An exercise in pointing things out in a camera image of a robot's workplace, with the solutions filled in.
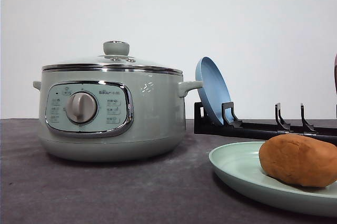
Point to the green electric steamer pot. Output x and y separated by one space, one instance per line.
111 115

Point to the green plate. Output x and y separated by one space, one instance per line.
239 162

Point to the brown potato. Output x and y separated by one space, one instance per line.
301 159

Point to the blue plate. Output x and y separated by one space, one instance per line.
215 89

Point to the glass steamer lid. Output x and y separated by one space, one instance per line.
115 57

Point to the black plate rack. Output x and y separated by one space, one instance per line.
231 126

